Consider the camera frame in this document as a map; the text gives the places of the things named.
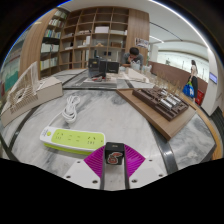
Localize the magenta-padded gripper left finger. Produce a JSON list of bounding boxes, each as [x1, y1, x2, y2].
[[63, 148, 107, 191]]

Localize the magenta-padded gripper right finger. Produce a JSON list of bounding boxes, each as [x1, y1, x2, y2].
[[124, 144, 168, 190]]

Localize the black charger with red print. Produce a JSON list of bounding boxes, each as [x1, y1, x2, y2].
[[104, 142, 126, 166]]

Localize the white and green power strip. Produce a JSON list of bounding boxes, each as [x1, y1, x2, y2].
[[39, 126, 107, 156]]

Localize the brown architectural model on board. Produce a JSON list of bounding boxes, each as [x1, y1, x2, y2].
[[115, 84, 198, 141]]

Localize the beige architectural model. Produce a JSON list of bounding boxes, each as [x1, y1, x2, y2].
[[0, 61, 64, 127]]

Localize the red bin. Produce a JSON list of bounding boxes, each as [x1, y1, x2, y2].
[[194, 89, 205, 106]]

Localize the blue shopping bag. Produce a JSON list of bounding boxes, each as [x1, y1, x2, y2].
[[182, 82, 195, 99]]

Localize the grey flat model base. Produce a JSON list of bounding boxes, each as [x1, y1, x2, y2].
[[83, 76, 118, 89]]

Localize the white architectural model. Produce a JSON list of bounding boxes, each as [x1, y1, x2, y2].
[[124, 67, 150, 84]]

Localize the person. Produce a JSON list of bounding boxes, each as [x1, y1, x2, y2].
[[120, 47, 145, 71], [188, 59, 200, 101]]

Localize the slim black box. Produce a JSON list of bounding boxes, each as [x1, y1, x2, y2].
[[98, 59, 108, 78]]

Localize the glass-fronted bookcase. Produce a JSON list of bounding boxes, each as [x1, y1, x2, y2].
[[0, 33, 31, 101]]

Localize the dark bookshelf with books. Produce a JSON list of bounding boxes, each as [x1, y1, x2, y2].
[[39, 9, 69, 79]]

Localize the wooden shelf unit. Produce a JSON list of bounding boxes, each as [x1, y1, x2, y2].
[[59, 7, 129, 71]]

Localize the white power strip cable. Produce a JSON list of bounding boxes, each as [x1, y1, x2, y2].
[[49, 94, 82, 130]]

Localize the wall display screen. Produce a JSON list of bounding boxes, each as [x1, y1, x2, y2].
[[209, 71, 218, 85]]

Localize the wall poster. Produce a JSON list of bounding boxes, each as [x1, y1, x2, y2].
[[134, 37, 150, 50]]

